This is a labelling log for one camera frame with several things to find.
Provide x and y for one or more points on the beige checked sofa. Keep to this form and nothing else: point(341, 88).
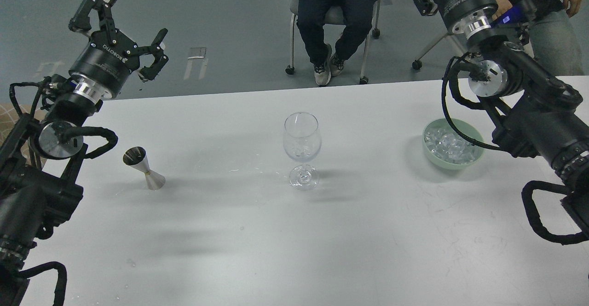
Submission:
point(8, 119)

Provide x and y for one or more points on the steel cocktail jigger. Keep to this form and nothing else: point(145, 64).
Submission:
point(136, 157)

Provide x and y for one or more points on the person in grey jeans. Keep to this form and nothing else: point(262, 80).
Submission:
point(554, 43)

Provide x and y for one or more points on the clear wine glass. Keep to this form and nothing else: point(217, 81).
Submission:
point(302, 142)

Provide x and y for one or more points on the white office chair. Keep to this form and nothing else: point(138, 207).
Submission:
point(335, 17)

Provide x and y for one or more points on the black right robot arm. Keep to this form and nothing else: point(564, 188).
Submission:
point(533, 111)

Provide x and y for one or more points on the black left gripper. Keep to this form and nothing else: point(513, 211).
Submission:
point(105, 64)

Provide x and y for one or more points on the green bowl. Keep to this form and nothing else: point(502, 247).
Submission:
point(437, 162)

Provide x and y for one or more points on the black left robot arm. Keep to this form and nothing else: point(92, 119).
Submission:
point(43, 153)

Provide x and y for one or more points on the clear ice cubes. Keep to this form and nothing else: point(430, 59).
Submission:
point(444, 144)

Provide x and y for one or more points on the seated person dark trousers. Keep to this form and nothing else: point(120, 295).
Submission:
point(332, 31)

